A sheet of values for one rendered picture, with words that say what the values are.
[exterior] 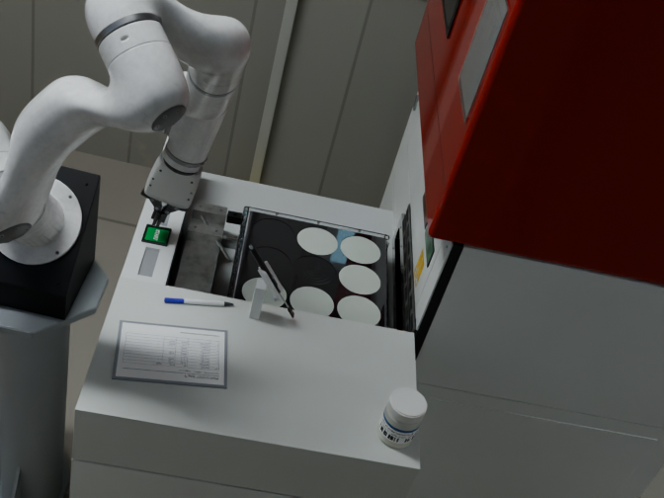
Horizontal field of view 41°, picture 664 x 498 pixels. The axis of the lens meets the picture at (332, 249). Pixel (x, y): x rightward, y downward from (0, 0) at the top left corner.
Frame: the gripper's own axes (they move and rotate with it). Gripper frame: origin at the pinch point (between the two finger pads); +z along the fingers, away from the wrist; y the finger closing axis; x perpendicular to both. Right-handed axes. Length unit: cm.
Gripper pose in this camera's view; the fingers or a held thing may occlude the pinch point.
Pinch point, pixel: (159, 215)
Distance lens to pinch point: 193.6
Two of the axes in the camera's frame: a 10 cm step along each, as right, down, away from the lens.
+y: -9.1, -3.4, -2.3
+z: -4.1, 6.9, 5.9
